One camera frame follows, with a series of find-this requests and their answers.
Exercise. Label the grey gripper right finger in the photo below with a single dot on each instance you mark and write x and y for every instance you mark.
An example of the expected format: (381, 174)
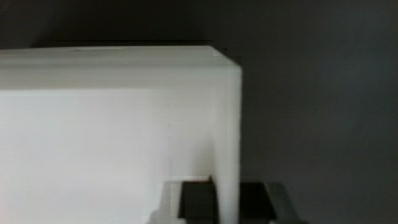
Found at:
(266, 204)

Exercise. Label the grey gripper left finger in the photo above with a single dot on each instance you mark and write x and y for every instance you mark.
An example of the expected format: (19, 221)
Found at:
(189, 205)

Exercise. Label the white drawer cabinet frame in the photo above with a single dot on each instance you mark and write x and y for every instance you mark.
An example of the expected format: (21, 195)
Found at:
(120, 124)

